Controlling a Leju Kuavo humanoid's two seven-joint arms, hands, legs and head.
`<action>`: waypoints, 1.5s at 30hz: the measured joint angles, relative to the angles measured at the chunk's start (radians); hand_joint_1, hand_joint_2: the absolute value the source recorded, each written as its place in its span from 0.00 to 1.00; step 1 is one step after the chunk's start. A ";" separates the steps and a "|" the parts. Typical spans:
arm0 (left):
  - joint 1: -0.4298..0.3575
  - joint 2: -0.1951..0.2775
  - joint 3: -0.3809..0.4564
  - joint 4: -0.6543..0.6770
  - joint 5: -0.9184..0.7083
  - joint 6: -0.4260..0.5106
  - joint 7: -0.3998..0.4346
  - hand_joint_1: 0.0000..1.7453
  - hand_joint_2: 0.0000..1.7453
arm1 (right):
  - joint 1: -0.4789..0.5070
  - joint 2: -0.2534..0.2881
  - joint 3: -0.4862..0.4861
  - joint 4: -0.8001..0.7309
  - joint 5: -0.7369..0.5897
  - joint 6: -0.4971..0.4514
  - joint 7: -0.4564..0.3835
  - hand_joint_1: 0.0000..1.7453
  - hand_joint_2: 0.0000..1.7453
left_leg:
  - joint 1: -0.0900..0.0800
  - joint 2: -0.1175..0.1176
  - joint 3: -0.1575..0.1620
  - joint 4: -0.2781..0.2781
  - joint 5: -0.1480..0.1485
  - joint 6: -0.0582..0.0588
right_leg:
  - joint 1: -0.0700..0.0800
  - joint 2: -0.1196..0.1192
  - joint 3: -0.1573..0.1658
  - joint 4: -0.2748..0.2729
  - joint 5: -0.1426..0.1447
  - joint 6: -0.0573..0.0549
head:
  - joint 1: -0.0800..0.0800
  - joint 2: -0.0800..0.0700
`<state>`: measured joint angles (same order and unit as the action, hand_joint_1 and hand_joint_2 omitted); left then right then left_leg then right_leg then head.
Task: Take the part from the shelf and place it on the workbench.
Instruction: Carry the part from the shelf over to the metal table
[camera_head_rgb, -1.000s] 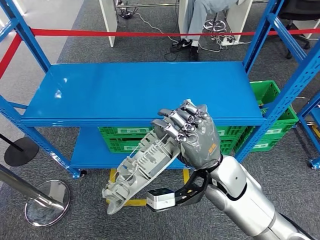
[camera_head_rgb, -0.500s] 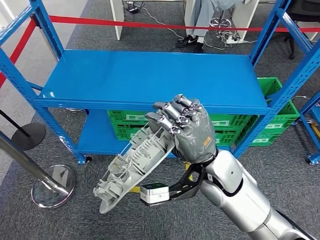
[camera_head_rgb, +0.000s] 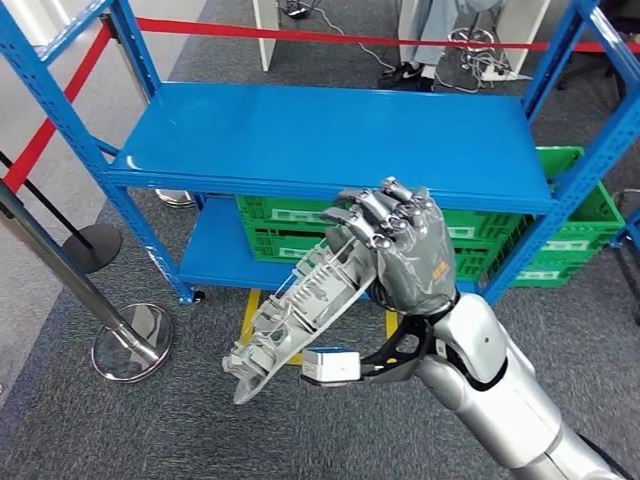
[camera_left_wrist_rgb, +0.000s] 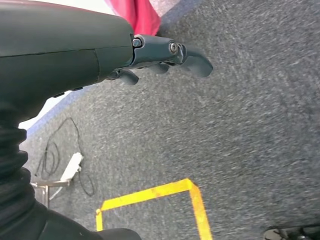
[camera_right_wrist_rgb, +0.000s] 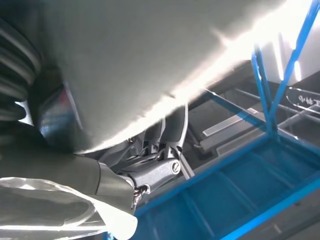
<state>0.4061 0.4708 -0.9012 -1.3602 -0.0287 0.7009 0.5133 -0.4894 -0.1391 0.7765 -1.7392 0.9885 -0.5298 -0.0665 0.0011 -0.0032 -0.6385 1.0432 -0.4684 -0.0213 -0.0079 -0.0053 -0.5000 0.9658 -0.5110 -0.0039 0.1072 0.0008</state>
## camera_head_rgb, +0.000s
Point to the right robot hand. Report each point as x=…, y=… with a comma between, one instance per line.
x=420, y=258

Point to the grey plastic wheel hubcap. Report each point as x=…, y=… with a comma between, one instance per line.
x=300, y=305

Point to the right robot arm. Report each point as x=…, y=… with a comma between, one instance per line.
x=500, y=397

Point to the white power strip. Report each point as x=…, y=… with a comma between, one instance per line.
x=505, y=74

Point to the chrome chair base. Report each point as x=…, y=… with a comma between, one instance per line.
x=470, y=36

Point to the person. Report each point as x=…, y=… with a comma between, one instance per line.
x=435, y=26

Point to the white desk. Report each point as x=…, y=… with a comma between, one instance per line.
x=265, y=33

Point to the black office chair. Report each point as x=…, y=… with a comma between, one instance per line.
x=620, y=20

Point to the black camera bracket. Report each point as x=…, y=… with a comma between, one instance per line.
x=423, y=334

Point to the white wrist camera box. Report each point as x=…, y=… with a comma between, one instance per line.
x=330, y=366

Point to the chrome stanchion post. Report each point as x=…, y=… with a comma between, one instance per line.
x=132, y=76
x=75, y=278

